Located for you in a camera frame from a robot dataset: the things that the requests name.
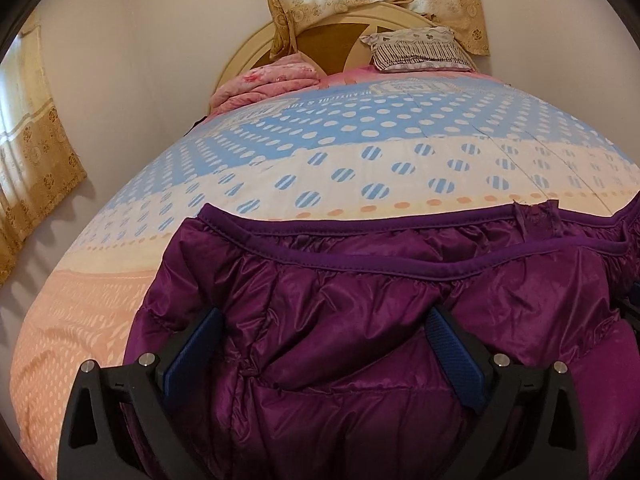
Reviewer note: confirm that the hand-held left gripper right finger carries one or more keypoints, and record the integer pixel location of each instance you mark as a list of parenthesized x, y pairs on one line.
[(457, 355)]

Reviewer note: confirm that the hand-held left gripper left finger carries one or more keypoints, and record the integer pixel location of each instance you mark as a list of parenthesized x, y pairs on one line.
[(192, 350)]

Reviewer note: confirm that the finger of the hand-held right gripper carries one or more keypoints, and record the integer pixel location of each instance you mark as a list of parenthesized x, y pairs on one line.
[(632, 317)]

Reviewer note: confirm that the purple hooded puffer jacket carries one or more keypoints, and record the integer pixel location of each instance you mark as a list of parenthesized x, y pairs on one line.
[(350, 310)]

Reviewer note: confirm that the polka dot bed sheet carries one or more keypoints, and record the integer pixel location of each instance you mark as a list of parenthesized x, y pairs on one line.
[(300, 150)]

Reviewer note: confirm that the black cloth item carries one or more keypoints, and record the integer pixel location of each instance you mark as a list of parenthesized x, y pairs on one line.
[(199, 122)]

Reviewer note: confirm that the yellow floral side curtain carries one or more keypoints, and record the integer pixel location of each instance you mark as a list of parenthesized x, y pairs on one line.
[(35, 160)]

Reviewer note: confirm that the pink folded blanket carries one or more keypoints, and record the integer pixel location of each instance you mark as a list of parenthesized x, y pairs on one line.
[(265, 82)]

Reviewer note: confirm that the striped heart print pillow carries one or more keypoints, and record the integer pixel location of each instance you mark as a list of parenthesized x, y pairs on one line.
[(417, 50)]

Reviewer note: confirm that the cream wooden headboard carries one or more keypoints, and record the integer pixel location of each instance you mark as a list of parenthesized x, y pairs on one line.
[(335, 40)]

